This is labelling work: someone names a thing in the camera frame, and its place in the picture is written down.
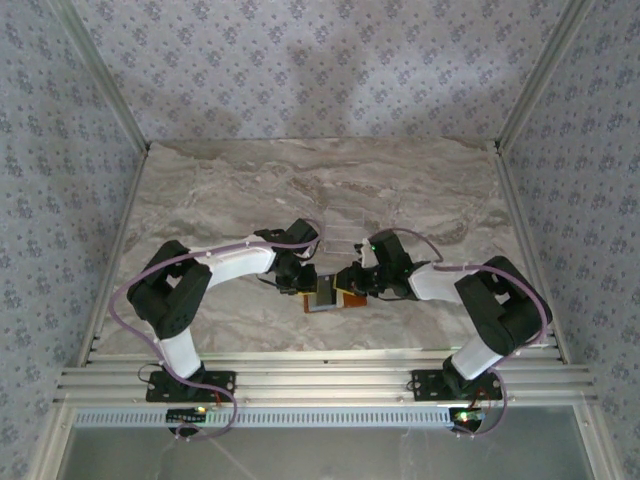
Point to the grey credit card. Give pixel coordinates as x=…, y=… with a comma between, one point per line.
x=326, y=292

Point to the aluminium extrusion base rails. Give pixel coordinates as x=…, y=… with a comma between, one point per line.
x=320, y=382

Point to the aluminium table side rail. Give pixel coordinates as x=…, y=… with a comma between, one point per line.
x=525, y=240
x=115, y=250

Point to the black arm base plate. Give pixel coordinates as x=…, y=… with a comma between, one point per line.
x=427, y=385
x=220, y=385

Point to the clear plastic sleeve strip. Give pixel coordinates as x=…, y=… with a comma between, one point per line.
x=345, y=227

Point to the aluminium lower frame post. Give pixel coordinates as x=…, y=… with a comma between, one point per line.
x=50, y=445
x=597, y=445

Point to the aluminium upright frame post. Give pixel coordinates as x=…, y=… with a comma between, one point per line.
x=105, y=80
x=540, y=80

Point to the small black circuit board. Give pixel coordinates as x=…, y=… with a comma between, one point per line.
x=467, y=417
x=187, y=415

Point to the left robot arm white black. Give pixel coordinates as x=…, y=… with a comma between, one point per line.
x=235, y=262

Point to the brown leather card holder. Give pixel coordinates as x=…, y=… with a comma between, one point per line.
x=355, y=301

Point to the grey metal panel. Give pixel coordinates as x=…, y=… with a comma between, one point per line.
x=320, y=455

